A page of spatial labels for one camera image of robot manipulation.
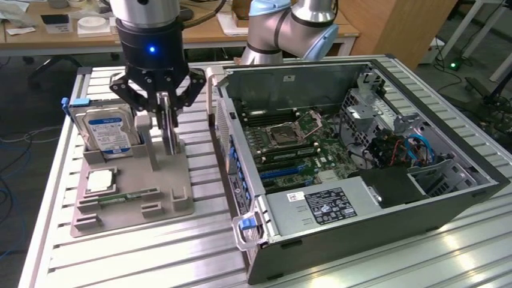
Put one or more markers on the graphics card with metal bracket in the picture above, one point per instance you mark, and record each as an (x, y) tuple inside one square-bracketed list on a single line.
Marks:
[(170, 141)]

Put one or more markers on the RAM stick in slot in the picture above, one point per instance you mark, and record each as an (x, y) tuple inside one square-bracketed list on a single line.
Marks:
[(289, 154)]

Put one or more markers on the grey parts rack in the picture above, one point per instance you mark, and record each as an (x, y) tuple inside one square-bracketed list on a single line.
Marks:
[(137, 177)]

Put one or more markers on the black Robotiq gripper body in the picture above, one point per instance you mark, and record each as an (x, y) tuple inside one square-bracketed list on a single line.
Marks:
[(154, 57)]

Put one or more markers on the black round lamp base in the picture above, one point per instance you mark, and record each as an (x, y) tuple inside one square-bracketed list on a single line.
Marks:
[(187, 12)]

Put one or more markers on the blue expansion slot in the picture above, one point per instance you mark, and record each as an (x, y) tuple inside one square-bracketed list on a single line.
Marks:
[(281, 172)]

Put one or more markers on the white table frame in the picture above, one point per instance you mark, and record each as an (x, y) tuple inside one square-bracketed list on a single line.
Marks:
[(469, 27)]

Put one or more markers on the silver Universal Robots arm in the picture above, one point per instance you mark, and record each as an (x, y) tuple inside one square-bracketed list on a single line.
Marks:
[(277, 27)]

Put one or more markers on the green motherboard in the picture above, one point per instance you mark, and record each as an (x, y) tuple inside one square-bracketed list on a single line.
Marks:
[(325, 156)]

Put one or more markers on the hard disk with blue carrier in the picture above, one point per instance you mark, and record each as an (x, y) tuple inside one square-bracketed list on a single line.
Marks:
[(106, 132)]

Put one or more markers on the metal disk bay cage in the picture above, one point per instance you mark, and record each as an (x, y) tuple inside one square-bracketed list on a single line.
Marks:
[(362, 120)]

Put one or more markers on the small white labelled box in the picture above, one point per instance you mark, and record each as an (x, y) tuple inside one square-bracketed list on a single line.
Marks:
[(114, 25)]

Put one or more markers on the grey power supply unit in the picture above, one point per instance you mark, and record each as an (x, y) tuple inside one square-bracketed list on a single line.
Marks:
[(289, 213)]

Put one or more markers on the CPU socket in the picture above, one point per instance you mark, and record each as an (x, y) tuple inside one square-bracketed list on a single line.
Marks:
[(285, 135)]

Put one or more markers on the small silver chipset heatsink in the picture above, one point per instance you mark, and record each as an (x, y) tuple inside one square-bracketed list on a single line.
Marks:
[(330, 176)]

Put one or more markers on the white paper card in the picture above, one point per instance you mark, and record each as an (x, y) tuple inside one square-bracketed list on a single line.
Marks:
[(21, 30)]

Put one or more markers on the stack of white papers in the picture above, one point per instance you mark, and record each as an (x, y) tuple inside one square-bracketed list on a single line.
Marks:
[(234, 25)]

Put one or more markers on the white box with black top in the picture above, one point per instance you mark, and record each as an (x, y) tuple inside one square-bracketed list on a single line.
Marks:
[(57, 23)]

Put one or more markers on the silver CPU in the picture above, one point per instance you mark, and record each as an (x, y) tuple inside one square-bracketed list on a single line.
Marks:
[(101, 181)]

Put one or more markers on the wooden desk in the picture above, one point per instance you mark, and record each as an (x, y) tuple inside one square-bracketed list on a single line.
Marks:
[(49, 42)]

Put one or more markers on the wooden cabinet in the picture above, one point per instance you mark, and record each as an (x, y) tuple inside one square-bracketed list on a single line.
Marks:
[(401, 27)]

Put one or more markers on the metal socket cover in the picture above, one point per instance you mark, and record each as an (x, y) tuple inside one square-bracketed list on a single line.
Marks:
[(314, 121)]

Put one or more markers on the open black PC case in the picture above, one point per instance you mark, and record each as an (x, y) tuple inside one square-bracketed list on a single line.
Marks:
[(361, 240)]

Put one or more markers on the device with green light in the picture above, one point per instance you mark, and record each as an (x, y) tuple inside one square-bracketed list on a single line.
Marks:
[(454, 65)]

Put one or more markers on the white box with round hollow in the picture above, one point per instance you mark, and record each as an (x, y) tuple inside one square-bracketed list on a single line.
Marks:
[(93, 26)]

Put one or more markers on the grey cup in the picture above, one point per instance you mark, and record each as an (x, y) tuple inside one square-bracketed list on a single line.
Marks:
[(58, 3)]

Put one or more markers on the green RAM stick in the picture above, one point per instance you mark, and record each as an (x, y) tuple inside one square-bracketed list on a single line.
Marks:
[(125, 197)]

